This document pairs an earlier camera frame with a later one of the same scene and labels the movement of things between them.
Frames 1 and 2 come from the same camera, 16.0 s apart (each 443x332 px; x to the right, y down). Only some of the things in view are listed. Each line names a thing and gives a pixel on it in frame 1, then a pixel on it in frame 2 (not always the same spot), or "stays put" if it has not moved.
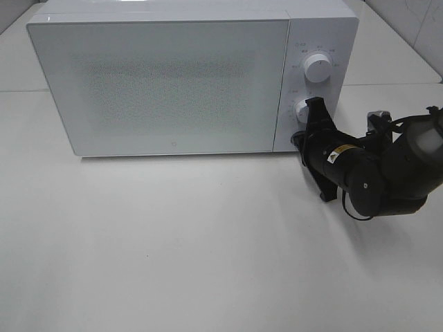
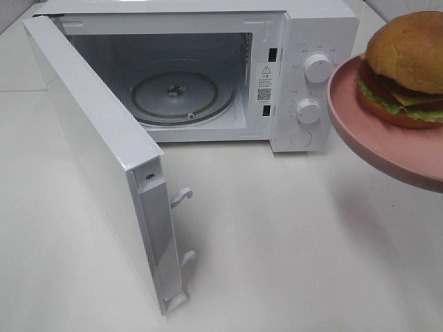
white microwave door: (165, 86) -> (126, 162)
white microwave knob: (318, 68) stays put
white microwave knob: (302, 111) stays put
